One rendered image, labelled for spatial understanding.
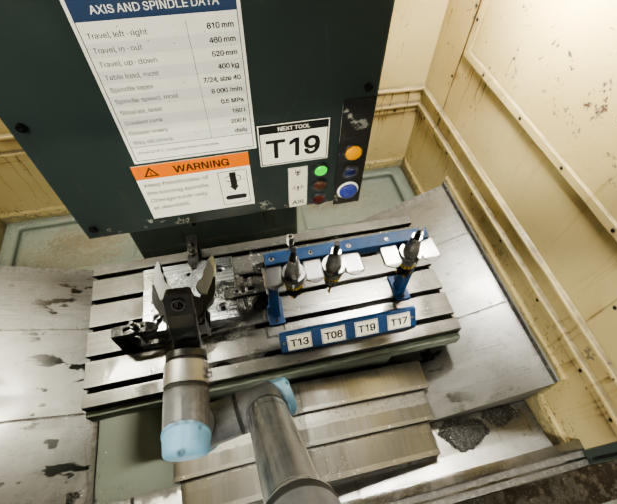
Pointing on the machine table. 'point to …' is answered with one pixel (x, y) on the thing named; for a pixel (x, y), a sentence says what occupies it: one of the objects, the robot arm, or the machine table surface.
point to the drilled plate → (194, 293)
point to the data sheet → (169, 73)
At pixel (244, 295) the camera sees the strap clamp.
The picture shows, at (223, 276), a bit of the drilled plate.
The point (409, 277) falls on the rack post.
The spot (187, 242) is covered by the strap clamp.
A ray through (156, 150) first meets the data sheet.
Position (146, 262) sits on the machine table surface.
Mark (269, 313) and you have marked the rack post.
